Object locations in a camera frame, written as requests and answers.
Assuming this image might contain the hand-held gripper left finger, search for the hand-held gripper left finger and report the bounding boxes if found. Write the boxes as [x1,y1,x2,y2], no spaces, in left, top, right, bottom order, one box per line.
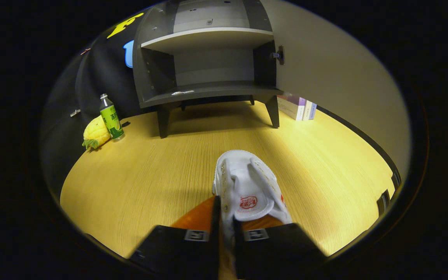
[129,196,221,280]

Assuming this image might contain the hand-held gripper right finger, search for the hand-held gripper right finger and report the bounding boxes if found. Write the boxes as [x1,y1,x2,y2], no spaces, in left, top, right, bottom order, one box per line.
[233,215,327,280]

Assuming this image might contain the white shoe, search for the white shoe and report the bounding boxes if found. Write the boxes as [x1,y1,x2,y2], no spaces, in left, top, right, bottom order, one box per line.
[212,150,292,280]

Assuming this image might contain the grey shoe cabinet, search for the grey shoe cabinet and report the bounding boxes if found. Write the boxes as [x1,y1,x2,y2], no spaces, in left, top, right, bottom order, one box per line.
[133,0,285,138]

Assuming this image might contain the beige shoe cabinet door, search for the beige shoe cabinet door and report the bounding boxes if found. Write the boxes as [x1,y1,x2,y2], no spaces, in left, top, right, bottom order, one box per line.
[261,0,411,183]

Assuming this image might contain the green drink bottle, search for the green drink bottle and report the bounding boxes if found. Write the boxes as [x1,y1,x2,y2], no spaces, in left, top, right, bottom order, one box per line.
[100,93,125,141]

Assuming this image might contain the yellow plush toy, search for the yellow plush toy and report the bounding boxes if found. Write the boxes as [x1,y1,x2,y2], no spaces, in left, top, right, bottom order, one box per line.
[82,115,112,151]

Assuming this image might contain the black backdrop cloth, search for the black backdrop cloth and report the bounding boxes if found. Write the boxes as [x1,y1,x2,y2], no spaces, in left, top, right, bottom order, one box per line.
[39,10,162,203]

